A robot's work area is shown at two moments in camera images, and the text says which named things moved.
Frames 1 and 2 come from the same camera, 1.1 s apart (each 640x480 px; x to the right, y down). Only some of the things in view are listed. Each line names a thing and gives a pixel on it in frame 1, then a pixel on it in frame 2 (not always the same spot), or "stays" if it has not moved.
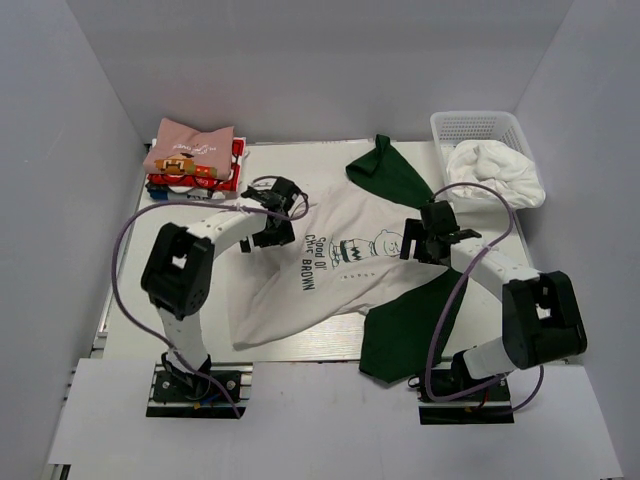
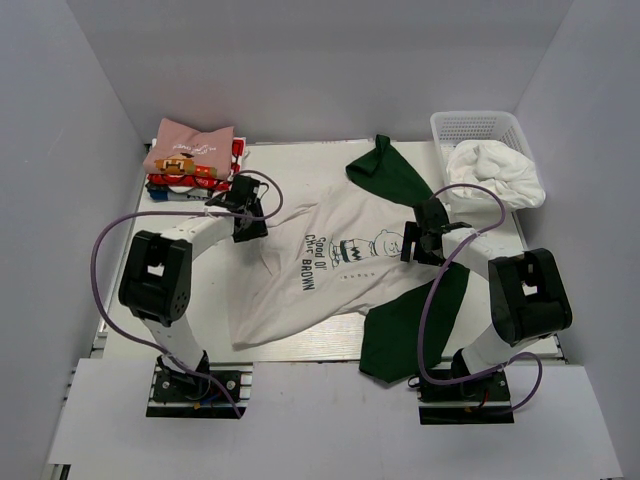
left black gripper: [283, 234] to [259, 229]
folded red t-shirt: [233, 183] stays
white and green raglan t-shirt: [346, 260] stays
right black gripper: [415, 230] stays
